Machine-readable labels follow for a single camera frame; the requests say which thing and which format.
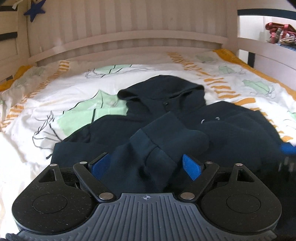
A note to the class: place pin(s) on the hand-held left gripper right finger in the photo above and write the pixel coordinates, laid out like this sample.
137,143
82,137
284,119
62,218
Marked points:
191,166

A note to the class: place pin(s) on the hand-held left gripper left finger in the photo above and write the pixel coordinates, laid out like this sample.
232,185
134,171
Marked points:
101,165

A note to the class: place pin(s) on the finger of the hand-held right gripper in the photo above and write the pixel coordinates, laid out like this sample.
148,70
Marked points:
288,148

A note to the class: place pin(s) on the navy blue hoodie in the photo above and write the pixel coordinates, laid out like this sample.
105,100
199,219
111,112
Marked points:
161,111

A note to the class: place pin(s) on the pile of colourful clothes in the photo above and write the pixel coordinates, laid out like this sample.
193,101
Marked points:
281,33

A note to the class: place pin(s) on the white printed duvet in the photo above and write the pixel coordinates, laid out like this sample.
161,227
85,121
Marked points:
46,111

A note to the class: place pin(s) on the white drawer cabinet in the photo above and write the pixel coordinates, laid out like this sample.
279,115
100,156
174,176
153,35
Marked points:
10,53

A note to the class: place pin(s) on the white slatted wooden headboard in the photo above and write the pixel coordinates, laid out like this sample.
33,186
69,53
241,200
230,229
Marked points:
138,23

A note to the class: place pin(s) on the blue star decoration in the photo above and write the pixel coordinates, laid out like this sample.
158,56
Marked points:
34,10

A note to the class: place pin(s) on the white bed side rail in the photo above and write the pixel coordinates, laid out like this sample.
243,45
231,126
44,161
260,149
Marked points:
268,55

